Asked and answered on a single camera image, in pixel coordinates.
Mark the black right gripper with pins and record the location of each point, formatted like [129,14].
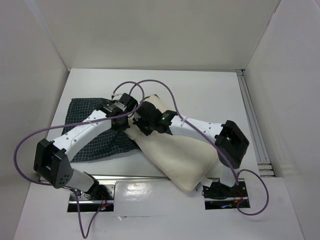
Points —
[144,126]

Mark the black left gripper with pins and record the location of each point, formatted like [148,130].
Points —
[122,127]

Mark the cream white pillow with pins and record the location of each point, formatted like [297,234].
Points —
[182,159]

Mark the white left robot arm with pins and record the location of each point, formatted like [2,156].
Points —
[52,158]

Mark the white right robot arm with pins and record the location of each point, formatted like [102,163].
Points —
[226,138]

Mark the aluminium front rail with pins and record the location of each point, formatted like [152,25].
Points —
[129,178]

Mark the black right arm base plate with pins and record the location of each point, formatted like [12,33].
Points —
[220,197]

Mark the aluminium side rail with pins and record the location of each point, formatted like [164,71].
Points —
[262,157]

